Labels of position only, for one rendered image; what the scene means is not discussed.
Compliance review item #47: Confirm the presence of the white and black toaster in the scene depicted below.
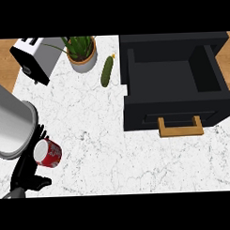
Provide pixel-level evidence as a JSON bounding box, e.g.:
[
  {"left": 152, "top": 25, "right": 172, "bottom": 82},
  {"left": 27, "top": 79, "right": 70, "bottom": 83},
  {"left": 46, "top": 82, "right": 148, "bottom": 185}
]
[{"left": 9, "top": 36, "right": 69, "bottom": 87}]

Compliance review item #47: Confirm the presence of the red can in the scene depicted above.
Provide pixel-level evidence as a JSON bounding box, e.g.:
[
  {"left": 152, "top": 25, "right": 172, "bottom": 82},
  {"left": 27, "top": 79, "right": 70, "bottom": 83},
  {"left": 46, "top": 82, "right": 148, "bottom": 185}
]
[{"left": 32, "top": 137, "right": 63, "bottom": 170}]

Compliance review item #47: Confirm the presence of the black open drawer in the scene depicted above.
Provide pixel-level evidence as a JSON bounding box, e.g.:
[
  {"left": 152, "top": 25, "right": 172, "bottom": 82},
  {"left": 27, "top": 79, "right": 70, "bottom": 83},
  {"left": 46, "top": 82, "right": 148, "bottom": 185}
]
[{"left": 126, "top": 43, "right": 230, "bottom": 97}]

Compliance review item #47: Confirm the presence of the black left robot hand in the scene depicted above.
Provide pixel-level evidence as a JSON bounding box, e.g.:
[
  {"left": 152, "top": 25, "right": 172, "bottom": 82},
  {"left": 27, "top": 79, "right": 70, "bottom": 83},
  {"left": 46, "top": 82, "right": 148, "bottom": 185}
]
[{"left": 8, "top": 123, "right": 54, "bottom": 192}]

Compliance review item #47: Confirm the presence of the black drawer front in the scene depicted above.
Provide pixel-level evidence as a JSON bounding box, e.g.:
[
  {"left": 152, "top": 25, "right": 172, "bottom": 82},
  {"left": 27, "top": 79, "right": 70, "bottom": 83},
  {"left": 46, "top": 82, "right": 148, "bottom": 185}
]
[{"left": 122, "top": 89, "right": 230, "bottom": 132}]

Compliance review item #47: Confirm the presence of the black cabinet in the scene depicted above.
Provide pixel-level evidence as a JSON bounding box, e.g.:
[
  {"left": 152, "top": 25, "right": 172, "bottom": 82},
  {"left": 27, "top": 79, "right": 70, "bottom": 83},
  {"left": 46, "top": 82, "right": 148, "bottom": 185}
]
[{"left": 118, "top": 30, "right": 230, "bottom": 86}]

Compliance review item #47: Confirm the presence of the green cucumber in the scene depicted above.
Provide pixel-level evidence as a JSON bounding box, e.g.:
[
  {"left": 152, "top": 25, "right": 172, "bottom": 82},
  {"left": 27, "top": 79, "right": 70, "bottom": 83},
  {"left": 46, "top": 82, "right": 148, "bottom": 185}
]
[{"left": 99, "top": 53, "right": 117, "bottom": 88}]

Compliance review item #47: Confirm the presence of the wooden drawer handle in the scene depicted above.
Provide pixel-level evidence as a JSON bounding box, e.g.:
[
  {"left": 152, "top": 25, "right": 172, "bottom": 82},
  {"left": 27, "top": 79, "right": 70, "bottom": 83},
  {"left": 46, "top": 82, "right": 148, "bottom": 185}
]
[{"left": 157, "top": 115, "right": 205, "bottom": 139}]

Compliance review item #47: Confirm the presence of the green plant in white pot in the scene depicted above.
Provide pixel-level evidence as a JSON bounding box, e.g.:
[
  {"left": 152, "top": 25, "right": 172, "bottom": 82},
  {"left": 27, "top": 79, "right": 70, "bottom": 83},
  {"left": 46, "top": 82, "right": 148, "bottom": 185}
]
[{"left": 40, "top": 35, "right": 100, "bottom": 75}]

